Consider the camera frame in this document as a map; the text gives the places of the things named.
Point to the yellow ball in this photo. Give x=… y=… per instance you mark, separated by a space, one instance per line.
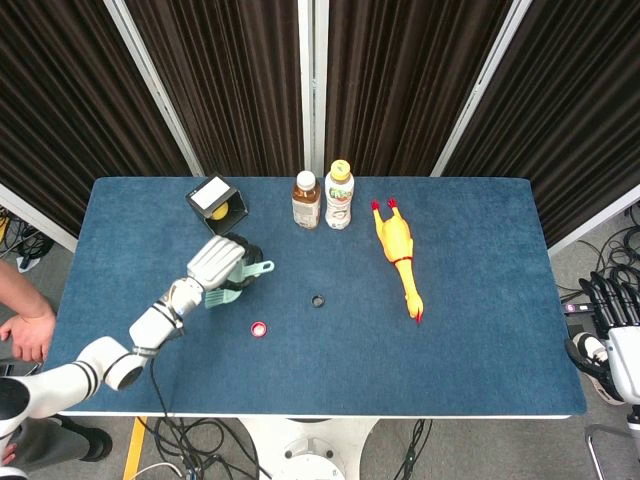
x=219 y=212

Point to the blue fabric table cover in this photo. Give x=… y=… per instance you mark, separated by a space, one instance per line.
x=350 y=360

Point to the white yellow-capped bottle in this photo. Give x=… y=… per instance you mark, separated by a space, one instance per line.
x=339 y=200

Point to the amber tea bottle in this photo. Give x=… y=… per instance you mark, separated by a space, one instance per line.
x=306 y=205

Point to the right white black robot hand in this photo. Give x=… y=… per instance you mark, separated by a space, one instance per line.
x=625 y=355

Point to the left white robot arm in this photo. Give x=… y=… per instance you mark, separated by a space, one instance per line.
x=150 y=327

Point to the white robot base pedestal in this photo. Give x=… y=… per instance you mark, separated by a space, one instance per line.
x=310 y=445

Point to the white black sneaker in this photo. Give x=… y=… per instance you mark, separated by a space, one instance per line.
x=607 y=390

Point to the bare bystander forearm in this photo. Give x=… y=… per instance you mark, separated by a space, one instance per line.
x=20 y=295

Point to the yellow floor tape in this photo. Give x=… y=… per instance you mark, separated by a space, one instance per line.
x=134 y=450

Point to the grey trousers leg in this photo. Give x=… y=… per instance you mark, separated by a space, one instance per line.
x=45 y=445

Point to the yellow rubber chicken toy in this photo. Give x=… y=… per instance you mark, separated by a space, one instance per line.
x=395 y=235

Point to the teal handled brush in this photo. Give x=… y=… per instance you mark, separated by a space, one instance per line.
x=220 y=299

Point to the white metal frame post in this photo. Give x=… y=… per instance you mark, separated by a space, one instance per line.
x=595 y=220
x=35 y=220
x=306 y=75
x=480 y=85
x=150 y=85

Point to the small red cap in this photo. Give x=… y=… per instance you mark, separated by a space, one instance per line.
x=259 y=329

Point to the black cardboard box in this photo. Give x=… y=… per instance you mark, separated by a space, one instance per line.
x=212 y=195

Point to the bare bystander hand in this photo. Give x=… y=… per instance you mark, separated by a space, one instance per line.
x=30 y=337

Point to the dark pleated curtain panel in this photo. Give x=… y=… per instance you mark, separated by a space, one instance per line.
x=60 y=100
x=400 y=75
x=575 y=100
x=235 y=75

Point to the grey metal chair frame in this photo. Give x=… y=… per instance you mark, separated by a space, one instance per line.
x=592 y=440

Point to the black power strip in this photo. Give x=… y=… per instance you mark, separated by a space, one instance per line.
x=577 y=307

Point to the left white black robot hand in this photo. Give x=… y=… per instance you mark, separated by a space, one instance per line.
x=215 y=260

